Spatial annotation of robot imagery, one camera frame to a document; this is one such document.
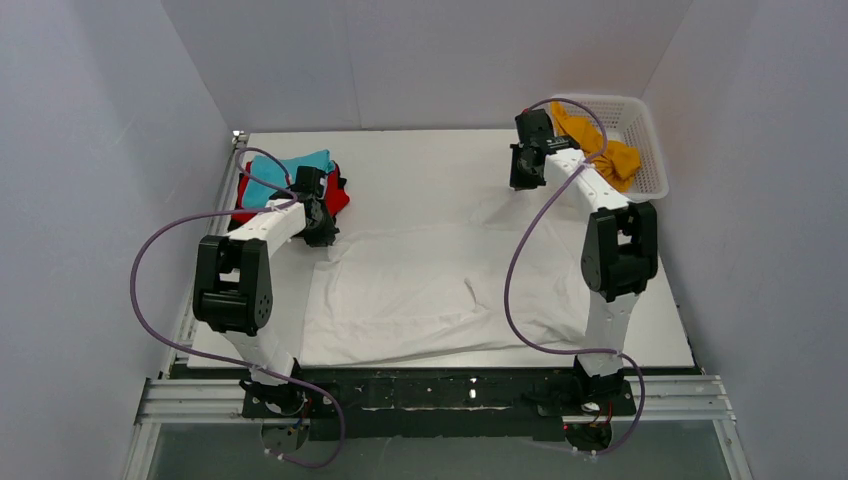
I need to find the folded red t shirt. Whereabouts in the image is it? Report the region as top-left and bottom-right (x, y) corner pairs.
(233, 162), (350, 224)

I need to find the folded cyan t shirt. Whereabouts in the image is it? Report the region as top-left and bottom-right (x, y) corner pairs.
(241, 150), (335, 209)

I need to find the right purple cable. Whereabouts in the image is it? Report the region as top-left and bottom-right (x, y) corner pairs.
(503, 97), (647, 457)

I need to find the white plastic basket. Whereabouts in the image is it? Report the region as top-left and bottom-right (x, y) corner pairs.
(560, 94), (668, 201)

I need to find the white t shirt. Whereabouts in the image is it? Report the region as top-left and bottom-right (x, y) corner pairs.
(301, 194), (589, 367)

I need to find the purple cable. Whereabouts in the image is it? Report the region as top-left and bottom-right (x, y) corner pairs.
(503, 97), (647, 457)
(129, 146), (347, 470)

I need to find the orange t shirt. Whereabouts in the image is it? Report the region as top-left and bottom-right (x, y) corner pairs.
(550, 102), (642, 193)

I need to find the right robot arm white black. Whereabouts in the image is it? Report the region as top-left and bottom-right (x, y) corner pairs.
(510, 108), (658, 417)

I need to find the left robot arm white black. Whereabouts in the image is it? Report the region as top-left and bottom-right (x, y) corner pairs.
(192, 166), (339, 417)

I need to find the folded black t shirt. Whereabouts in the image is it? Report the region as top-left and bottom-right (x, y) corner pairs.
(227, 216), (243, 232)

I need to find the aluminium frame rail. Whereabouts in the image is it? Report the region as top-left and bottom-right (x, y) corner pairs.
(122, 130), (250, 480)

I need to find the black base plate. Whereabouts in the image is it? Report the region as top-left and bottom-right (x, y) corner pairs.
(239, 367), (638, 446)

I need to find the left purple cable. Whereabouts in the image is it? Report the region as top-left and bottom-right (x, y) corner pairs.
(129, 146), (347, 470)

